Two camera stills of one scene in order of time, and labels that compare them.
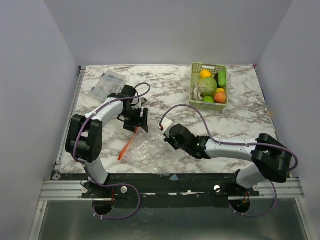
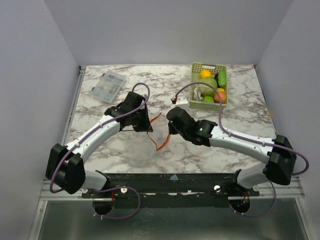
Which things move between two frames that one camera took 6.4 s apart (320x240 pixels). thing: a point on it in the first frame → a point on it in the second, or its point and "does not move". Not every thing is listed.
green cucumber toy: x=222 y=78 does not move
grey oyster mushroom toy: x=195 y=94 does not move
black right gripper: x=171 y=139 → x=171 y=125
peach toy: x=220 y=97 does not move
